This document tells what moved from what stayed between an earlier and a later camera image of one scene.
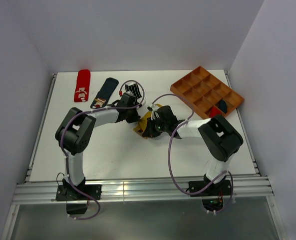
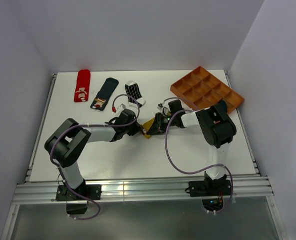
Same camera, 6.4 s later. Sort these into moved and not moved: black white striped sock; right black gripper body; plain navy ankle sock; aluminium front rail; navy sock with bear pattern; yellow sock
Moved: right black gripper body; yellow sock
Not moved: black white striped sock; plain navy ankle sock; aluminium front rail; navy sock with bear pattern
